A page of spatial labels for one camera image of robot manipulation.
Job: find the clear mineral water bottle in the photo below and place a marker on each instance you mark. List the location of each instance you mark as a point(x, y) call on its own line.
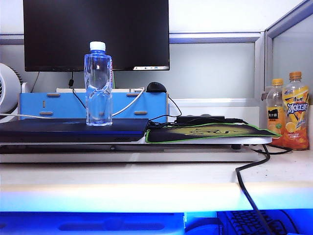
point(98, 98)

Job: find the white laptop stand board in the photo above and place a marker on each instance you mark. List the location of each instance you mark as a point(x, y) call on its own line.
point(122, 156)

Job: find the dark closed laptop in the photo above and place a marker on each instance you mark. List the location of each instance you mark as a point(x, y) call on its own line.
point(61, 129)

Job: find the small orange juice bottle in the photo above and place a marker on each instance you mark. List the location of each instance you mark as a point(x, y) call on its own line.
point(275, 115)

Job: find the large iced tea bottle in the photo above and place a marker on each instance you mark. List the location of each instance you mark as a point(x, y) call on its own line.
point(297, 115)

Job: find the black green-edged mouse pad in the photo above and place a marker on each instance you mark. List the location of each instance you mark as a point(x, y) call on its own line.
point(171, 134)

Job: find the black computer mouse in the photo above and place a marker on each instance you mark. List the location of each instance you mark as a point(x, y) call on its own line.
point(156, 87)

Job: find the black power adapter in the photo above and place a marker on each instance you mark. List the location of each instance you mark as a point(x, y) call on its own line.
point(195, 119)

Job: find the blue wooden monitor riser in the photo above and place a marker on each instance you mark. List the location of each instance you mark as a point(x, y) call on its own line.
point(61, 105)

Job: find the black computer monitor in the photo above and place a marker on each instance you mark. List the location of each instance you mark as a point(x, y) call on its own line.
point(95, 24)

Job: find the black keyboard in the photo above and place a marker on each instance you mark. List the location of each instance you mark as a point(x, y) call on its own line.
point(247, 222)

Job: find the white desk fan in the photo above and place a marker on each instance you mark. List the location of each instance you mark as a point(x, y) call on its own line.
point(9, 93)

